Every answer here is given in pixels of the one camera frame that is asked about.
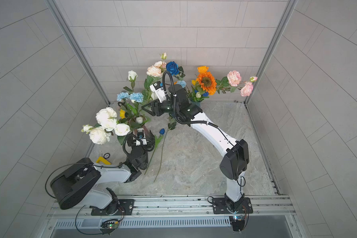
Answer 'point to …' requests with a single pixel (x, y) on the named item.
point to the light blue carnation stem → (131, 100)
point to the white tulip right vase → (198, 94)
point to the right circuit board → (237, 222)
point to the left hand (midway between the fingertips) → (144, 130)
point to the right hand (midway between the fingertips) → (146, 106)
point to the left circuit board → (108, 226)
